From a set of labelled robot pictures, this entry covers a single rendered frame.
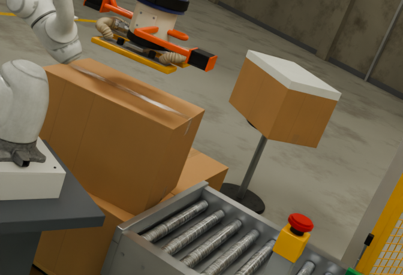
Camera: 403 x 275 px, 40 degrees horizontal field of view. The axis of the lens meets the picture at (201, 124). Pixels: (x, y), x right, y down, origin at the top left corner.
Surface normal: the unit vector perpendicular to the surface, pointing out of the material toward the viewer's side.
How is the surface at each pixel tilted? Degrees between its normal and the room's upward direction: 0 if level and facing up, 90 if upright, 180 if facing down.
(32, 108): 88
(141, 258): 90
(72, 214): 0
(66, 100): 90
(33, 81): 62
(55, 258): 90
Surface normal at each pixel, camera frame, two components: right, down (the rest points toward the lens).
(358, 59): -0.75, -0.05
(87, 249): -0.44, 0.14
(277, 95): -0.87, -0.17
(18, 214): 0.33, -0.89
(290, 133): 0.36, 0.43
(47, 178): 0.57, 0.45
